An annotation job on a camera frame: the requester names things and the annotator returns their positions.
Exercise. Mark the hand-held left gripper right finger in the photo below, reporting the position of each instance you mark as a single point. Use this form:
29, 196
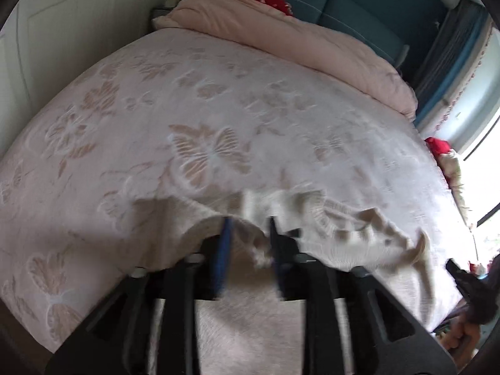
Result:
276, 258

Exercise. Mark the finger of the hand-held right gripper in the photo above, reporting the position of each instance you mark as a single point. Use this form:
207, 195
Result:
458, 273

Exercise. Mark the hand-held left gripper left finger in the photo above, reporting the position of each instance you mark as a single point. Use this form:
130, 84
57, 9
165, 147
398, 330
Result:
223, 258

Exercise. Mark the cream knitted sweater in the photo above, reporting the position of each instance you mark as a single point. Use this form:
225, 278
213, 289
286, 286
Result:
250, 328

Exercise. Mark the person's right hand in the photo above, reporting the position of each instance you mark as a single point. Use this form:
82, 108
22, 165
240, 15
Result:
465, 336

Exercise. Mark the plain red cloth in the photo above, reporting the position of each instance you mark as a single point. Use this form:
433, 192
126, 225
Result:
437, 146

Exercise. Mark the window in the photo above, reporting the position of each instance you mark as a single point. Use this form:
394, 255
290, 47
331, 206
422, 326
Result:
486, 125

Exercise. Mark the bed with floral pink cover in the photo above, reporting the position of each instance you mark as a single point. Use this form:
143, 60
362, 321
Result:
203, 97

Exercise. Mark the grey blue curtain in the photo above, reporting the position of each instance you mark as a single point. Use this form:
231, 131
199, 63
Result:
449, 58

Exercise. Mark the pink duvet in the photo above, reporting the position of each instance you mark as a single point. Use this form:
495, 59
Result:
297, 35

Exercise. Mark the teal padded headboard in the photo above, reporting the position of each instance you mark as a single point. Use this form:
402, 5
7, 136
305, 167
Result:
351, 11

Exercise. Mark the white wardrobe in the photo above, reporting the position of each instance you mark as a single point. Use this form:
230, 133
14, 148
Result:
78, 15

